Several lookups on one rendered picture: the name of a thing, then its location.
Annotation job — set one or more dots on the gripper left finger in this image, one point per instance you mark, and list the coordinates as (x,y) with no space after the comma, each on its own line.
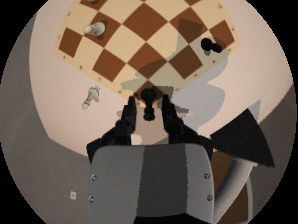
(120,134)

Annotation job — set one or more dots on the brown and cream chessboard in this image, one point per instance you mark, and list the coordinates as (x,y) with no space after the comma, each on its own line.
(146,44)

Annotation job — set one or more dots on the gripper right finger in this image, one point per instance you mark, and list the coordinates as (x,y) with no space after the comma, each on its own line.
(180,132)

